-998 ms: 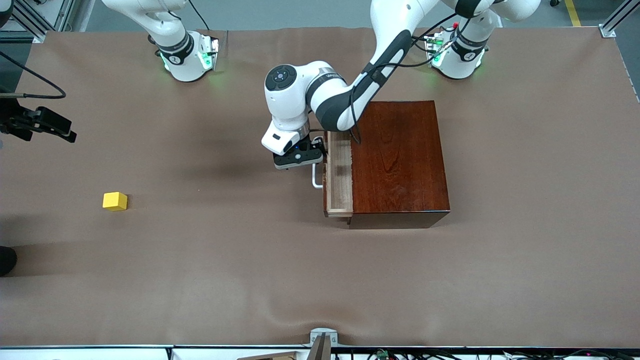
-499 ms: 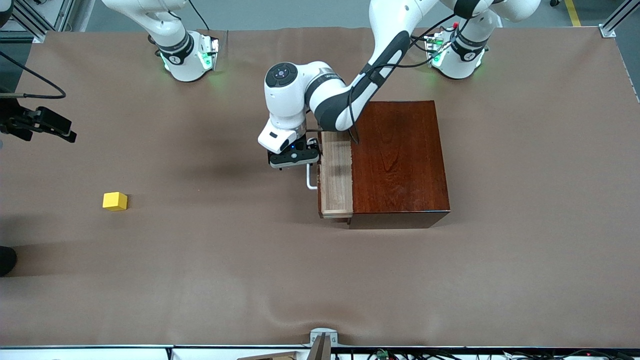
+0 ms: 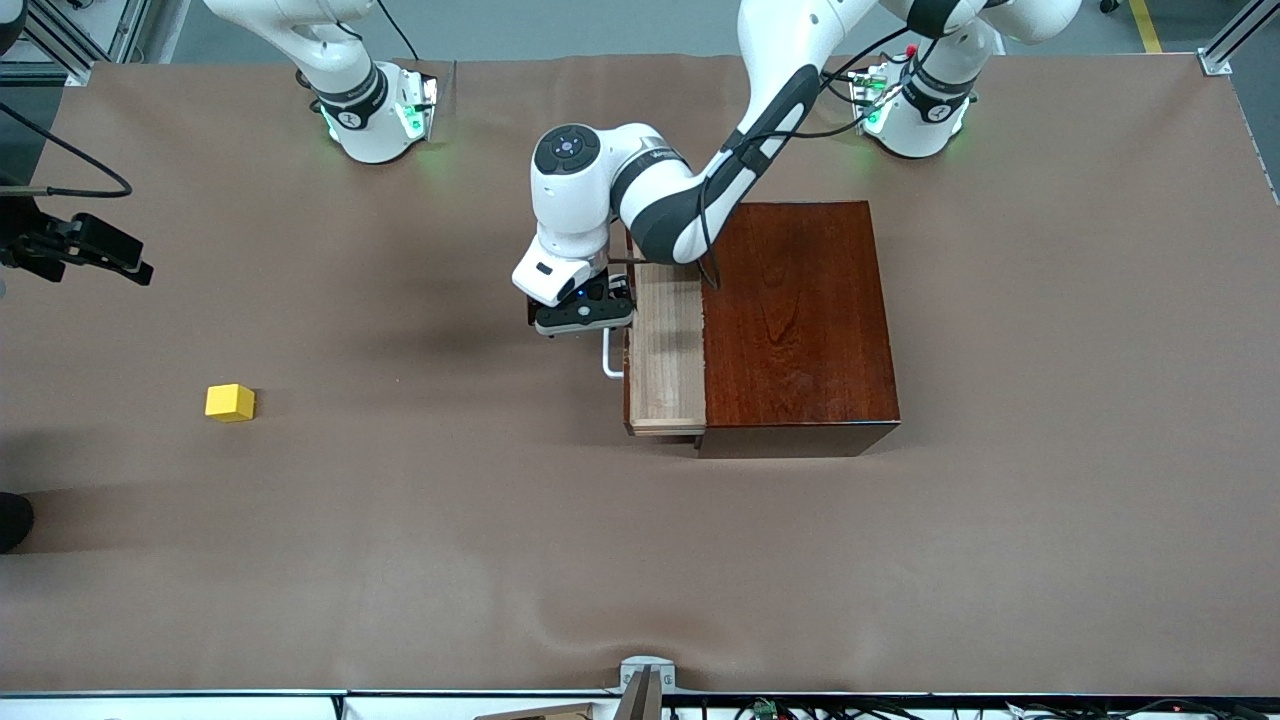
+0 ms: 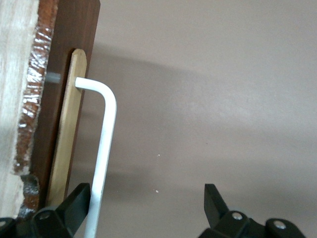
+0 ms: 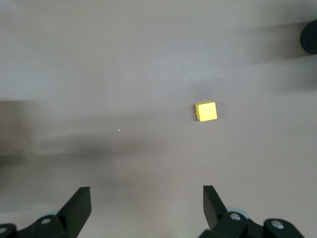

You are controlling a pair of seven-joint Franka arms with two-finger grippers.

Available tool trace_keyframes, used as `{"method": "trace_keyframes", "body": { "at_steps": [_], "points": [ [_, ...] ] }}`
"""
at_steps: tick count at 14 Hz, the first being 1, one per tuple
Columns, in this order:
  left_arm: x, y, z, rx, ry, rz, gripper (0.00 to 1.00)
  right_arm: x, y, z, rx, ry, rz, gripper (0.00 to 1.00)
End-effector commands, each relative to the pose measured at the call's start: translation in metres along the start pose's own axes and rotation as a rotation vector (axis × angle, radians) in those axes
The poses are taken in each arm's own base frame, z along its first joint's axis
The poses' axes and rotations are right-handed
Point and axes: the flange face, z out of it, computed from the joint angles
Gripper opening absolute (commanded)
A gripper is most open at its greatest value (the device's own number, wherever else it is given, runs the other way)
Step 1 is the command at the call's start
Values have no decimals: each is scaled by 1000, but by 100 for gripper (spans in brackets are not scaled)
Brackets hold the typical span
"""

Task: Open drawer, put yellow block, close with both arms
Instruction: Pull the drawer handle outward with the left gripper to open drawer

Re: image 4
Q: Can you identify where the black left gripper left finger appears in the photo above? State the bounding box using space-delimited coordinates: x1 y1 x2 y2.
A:
0 182 92 238

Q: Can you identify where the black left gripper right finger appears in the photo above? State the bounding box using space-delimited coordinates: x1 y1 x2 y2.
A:
198 183 308 238

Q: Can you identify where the white drawer handle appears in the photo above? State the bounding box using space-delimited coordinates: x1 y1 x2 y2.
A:
74 76 117 238

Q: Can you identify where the wooden drawer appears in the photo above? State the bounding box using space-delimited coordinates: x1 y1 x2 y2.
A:
0 0 102 220

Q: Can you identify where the light wooden stick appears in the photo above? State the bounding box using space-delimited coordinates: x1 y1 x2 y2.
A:
46 48 88 208

